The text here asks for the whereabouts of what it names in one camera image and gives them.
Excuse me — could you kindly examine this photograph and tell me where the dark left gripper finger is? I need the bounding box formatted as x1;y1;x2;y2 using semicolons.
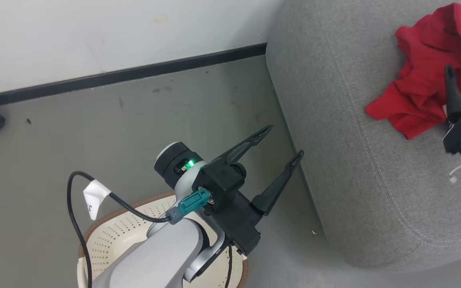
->
216;125;275;163
251;150;305;216

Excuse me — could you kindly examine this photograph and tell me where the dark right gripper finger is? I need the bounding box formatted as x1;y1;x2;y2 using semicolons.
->
445;64;461;123

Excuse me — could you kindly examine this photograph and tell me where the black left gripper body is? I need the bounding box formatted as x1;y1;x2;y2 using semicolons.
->
214;191;262;257

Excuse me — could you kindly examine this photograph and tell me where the red garment with white trim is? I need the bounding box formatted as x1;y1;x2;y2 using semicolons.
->
365;3;461;140

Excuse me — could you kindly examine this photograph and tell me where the white perforated laundry basket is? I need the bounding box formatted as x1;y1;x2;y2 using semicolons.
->
77;192;249;288

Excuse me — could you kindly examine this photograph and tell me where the grey fabric sofa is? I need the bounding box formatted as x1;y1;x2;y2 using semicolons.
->
265;0;461;275

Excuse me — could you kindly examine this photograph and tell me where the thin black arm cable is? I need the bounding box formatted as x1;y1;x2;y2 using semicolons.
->
224;243;234;288

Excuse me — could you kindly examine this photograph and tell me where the teal left camera connector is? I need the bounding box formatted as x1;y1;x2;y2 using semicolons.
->
165;188;212;225

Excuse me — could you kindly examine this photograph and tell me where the black wall baseboard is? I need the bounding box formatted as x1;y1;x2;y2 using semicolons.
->
0;42;268;109

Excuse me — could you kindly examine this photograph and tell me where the white paper cable tag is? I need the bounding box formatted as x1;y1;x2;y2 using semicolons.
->
82;179;112;221

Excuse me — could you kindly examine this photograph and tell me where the black cable with tag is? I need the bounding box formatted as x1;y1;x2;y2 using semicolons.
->
67;171;172;288

